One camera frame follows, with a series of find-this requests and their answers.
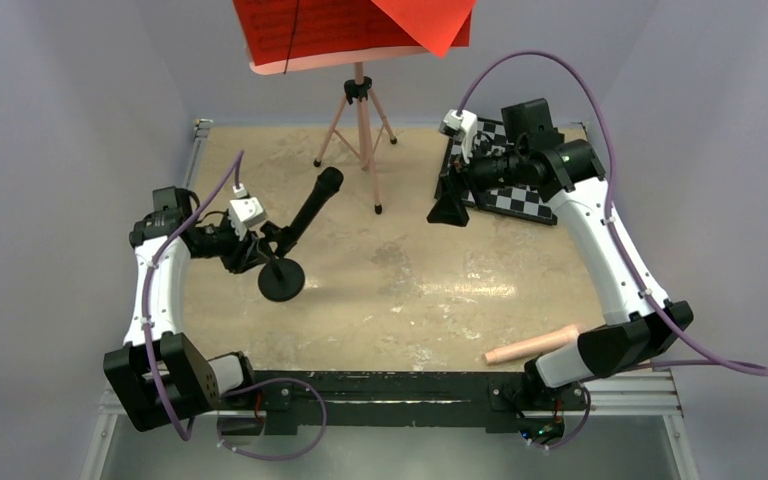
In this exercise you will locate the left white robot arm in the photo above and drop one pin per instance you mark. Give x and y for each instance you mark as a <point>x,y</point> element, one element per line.
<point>158,375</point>

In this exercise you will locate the black microphone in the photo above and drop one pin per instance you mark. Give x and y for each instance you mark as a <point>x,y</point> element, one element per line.
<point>326,185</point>

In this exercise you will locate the black white checkerboard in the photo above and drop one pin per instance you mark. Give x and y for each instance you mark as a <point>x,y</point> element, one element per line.
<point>520,202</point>

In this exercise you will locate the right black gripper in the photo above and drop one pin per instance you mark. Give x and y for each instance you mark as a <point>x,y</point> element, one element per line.
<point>457,178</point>

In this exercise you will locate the black microphone desk stand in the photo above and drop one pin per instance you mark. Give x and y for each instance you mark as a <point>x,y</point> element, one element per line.
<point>280,279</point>

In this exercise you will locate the aluminium table frame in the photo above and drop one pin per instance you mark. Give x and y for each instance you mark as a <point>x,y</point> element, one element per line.
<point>160,378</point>

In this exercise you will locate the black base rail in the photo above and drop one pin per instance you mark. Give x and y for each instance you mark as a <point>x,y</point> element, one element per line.
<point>496,402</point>

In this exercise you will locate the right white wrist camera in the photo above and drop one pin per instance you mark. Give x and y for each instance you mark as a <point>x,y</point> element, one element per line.
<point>461,126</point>

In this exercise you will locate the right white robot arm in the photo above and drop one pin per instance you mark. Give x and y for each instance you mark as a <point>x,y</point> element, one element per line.
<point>640,319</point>

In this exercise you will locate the red sheet music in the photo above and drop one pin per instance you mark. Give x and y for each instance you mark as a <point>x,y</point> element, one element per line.
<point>284,29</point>
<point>435,25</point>

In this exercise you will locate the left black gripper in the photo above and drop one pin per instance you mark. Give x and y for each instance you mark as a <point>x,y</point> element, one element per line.
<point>244,253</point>

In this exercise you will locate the pink tripod music stand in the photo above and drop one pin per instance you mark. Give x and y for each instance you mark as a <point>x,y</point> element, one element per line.
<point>359,91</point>

